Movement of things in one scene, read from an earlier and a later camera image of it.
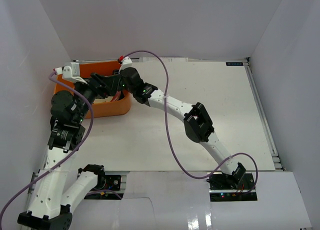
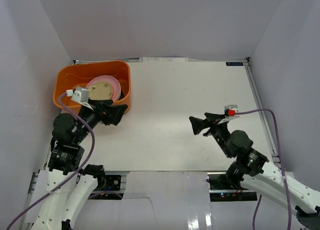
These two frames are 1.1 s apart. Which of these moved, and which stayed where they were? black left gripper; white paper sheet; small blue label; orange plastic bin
Moved: black left gripper
Stayed: white paper sheet; orange plastic bin; small blue label
